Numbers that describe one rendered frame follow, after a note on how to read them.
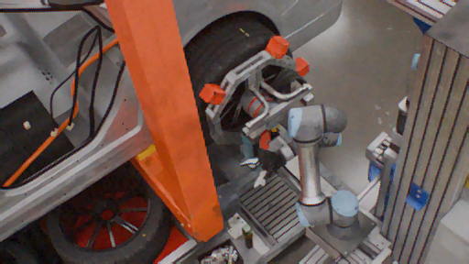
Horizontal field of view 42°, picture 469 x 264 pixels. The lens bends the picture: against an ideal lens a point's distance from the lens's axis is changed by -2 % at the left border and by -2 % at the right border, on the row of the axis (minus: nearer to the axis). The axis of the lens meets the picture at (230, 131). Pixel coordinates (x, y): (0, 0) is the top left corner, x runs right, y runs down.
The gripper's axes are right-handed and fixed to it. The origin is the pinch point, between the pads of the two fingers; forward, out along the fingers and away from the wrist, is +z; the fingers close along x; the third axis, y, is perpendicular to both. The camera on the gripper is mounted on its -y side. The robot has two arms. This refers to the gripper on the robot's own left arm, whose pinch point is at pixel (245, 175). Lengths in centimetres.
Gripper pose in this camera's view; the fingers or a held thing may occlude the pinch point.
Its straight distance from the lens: 294.2
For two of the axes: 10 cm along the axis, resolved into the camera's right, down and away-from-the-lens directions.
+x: -4.2, -6.3, 6.5
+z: -8.5, 5.3, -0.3
